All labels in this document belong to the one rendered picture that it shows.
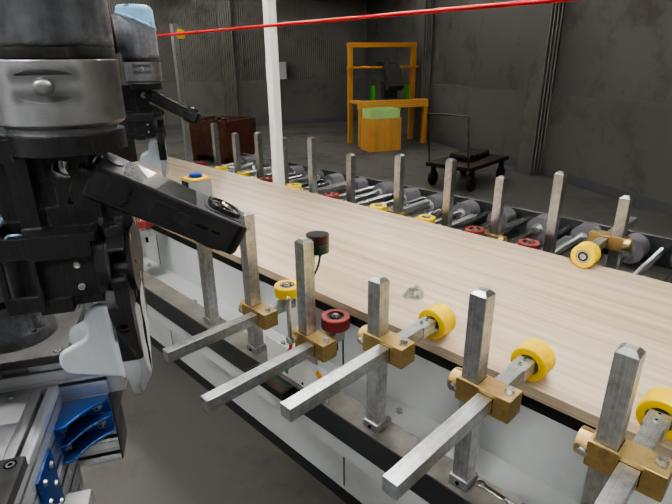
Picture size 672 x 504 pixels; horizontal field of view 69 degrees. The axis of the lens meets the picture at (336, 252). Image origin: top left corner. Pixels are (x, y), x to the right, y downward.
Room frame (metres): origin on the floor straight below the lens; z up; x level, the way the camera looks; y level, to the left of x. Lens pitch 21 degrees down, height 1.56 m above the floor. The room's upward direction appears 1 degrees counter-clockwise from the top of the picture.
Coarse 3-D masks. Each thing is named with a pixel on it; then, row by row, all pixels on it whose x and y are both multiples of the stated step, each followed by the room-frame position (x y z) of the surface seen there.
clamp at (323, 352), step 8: (296, 328) 1.19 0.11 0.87; (296, 336) 1.17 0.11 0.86; (304, 336) 1.15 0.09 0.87; (312, 336) 1.15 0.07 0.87; (320, 336) 1.15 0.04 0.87; (296, 344) 1.17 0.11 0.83; (320, 344) 1.11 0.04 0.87; (328, 344) 1.11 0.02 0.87; (336, 344) 1.13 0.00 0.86; (320, 352) 1.10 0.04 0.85; (328, 352) 1.11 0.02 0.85; (336, 352) 1.13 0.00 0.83; (320, 360) 1.10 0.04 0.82
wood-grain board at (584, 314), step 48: (240, 192) 2.59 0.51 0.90; (288, 192) 2.58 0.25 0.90; (192, 240) 1.89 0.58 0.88; (288, 240) 1.82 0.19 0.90; (336, 240) 1.81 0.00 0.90; (384, 240) 1.81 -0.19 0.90; (432, 240) 1.80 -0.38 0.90; (480, 240) 1.79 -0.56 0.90; (336, 288) 1.38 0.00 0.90; (432, 288) 1.37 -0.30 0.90; (528, 288) 1.36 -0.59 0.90; (576, 288) 1.36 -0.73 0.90; (624, 288) 1.35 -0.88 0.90; (528, 336) 1.08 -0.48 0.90; (576, 336) 1.08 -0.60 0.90; (624, 336) 1.08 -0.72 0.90; (528, 384) 0.89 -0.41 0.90; (576, 384) 0.88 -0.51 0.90
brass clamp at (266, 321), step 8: (240, 304) 1.37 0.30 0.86; (264, 304) 1.34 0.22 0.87; (240, 312) 1.35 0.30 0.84; (248, 312) 1.33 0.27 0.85; (256, 312) 1.30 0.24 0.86; (264, 312) 1.29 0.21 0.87; (272, 312) 1.29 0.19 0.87; (264, 320) 1.27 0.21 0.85; (272, 320) 1.29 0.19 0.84; (264, 328) 1.27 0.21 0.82
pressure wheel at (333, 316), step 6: (324, 312) 1.21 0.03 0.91; (330, 312) 1.21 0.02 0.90; (336, 312) 1.22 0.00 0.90; (342, 312) 1.21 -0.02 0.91; (324, 318) 1.18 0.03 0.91; (330, 318) 1.18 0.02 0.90; (336, 318) 1.18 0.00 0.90; (342, 318) 1.18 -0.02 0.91; (348, 318) 1.18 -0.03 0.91; (324, 324) 1.17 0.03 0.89; (330, 324) 1.16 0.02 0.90; (336, 324) 1.16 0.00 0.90; (342, 324) 1.16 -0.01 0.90; (348, 324) 1.18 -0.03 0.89; (324, 330) 1.17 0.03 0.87; (330, 330) 1.16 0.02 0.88; (336, 330) 1.16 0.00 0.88; (342, 330) 1.16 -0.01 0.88
